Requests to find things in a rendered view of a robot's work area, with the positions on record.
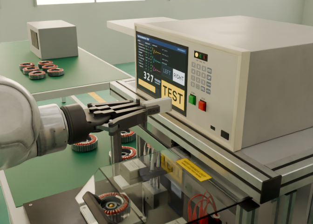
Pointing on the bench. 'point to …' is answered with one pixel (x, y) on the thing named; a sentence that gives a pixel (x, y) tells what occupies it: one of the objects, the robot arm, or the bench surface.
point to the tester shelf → (238, 166)
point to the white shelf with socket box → (120, 26)
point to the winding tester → (241, 76)
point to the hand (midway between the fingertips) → (156, 106)
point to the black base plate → (55, 209)
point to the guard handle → (93, 206)
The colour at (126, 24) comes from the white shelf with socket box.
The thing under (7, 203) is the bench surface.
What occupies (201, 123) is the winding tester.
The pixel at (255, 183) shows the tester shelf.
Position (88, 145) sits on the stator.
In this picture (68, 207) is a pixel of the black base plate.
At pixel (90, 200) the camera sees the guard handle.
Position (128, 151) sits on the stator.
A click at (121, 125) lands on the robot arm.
